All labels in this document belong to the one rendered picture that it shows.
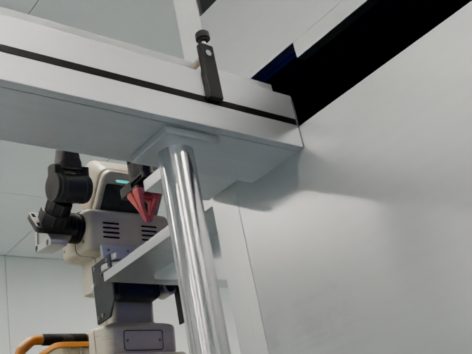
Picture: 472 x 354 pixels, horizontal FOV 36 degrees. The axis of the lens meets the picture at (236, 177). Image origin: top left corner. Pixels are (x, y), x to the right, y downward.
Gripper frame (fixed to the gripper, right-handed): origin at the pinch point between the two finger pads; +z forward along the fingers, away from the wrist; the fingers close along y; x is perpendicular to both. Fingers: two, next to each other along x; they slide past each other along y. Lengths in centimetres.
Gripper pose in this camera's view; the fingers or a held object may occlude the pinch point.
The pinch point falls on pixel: (147, 218)
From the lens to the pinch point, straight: 165.0
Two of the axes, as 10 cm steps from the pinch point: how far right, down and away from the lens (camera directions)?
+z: 1.9, 8.9, -4.2
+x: 7.7, 1.3, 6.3
